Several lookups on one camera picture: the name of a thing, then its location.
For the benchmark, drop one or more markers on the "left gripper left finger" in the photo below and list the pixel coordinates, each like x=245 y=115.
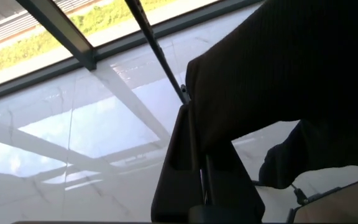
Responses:
x=176 y=186

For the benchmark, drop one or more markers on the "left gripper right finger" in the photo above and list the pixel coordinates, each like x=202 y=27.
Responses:
x=235 y=193

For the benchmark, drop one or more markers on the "black garment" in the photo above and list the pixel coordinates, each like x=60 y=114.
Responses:
x=275 y=77

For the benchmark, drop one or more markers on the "black clothes rack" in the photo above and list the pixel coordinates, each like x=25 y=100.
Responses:
x=154 y=43

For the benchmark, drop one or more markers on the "window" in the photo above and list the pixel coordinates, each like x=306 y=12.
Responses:
x=57 y=28

